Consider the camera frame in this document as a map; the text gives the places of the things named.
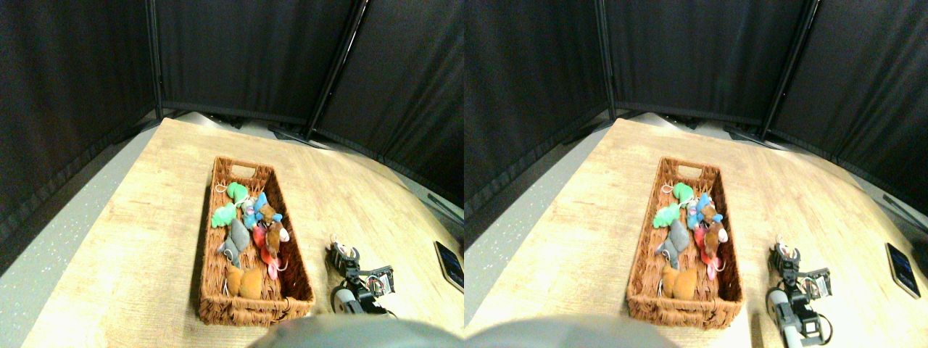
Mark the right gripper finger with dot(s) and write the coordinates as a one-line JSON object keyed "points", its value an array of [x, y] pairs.
{"points": [[333, 255], [354, 255], [796, 257], [777, 257]]}

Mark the brown plush toy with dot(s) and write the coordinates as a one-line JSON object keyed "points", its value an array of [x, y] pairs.
{"points": [[714, 235], [275, 235]]}

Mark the red toy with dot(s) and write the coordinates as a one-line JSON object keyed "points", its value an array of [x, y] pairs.
{"points": [[264, 250], [705, 250]]}

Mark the grey blue toy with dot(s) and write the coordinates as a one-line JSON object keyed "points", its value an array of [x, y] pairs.
{"points": [[703, 199], [261, 199]]}

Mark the orange plush toy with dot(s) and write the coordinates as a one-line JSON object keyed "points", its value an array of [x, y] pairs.
{"points": [[246, 284], [685, 284]]}

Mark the light green toy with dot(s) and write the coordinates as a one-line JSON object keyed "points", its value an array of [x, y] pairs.
{"points": [[223, 216], [665, 216]]}

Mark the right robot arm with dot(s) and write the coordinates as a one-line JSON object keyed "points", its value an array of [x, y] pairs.
{"points": [[348, 301], [781, 312]]}

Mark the black phone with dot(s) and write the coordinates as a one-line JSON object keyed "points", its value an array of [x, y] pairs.
{"points": [[449, 264], [903, 270]]}

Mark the brown wicker basket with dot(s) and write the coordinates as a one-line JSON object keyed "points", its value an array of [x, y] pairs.
{"points": [[217, 290], [649, 290]]}

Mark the black curtain stand foot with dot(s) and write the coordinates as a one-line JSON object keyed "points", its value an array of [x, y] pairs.
{"points": [[676, 121], [297, 135], [754, 135], [221, 121]]}

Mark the black curtain stand pole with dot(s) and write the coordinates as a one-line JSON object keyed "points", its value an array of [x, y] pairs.
{"points": [[606, 58], [786, 80], [330, 80], [154, 58]]}

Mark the black bracket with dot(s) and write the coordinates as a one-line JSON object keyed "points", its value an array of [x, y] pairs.
{"points": [[819, 281]]}

